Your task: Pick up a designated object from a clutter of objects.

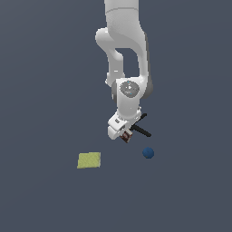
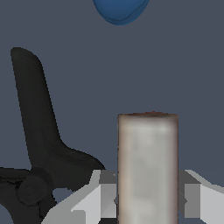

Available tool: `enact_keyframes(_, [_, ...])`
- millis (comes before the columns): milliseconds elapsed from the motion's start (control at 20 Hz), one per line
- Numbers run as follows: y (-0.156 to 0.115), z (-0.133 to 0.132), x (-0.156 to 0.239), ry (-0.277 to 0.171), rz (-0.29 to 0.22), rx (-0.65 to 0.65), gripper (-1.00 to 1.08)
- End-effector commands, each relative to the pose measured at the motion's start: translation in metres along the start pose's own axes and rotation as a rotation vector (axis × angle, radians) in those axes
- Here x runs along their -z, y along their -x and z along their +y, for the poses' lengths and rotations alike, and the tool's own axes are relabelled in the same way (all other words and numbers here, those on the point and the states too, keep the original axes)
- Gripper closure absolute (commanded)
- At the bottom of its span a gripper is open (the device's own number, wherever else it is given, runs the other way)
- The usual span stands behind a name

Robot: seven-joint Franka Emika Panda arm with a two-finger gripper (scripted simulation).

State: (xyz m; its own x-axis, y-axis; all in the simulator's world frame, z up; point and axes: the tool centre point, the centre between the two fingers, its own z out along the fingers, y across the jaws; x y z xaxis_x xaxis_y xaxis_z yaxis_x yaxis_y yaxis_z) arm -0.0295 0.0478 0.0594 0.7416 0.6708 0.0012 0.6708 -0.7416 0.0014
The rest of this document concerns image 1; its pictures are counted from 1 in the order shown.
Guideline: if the blue ball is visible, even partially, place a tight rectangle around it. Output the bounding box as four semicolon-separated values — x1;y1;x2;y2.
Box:
142;147;155;160

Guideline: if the yellow-green flat sponge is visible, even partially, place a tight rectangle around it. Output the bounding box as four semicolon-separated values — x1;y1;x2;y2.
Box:
76;151;102;169

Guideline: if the brown box object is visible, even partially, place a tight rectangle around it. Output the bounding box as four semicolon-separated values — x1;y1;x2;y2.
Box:
120;130;133;144

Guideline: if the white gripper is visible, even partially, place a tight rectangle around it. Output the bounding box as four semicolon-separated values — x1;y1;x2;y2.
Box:
107;111;136;140

